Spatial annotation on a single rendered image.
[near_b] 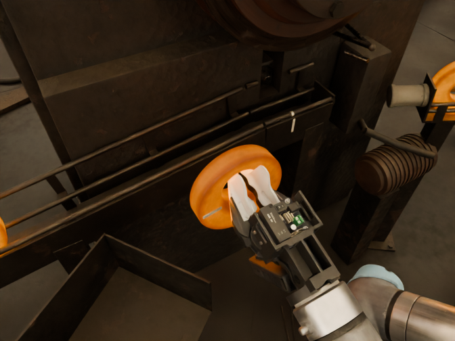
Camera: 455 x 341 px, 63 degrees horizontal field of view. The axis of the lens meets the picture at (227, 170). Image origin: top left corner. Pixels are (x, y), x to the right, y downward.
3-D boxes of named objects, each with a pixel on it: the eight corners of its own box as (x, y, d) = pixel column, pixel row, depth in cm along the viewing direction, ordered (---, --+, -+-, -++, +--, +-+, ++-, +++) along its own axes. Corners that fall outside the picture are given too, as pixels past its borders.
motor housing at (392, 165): (321, 245, 143) (357, 147, 103) (363, 222, 150) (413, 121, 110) (343, 273, 135) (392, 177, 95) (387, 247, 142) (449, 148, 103)
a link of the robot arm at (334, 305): (347, 313, 49) (297, 346, 47) (328, 282, 51) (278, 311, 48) (373, 305, 42) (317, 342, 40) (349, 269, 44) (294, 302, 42)
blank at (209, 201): (269, 126, 55) (282, 139, 53) (272, 187, 67) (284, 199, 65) (177, 174, 52) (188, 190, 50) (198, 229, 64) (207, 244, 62)
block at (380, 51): (320, 115, 108) (338, 38, 91) (341, 106, 111) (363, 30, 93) (344, 137, 102) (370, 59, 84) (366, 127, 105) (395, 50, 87)
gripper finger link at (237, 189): (236, 146, 51) (271, 201, 48) (231, 166, 56) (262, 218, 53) (217, 154, 50) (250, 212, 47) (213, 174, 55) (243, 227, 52)
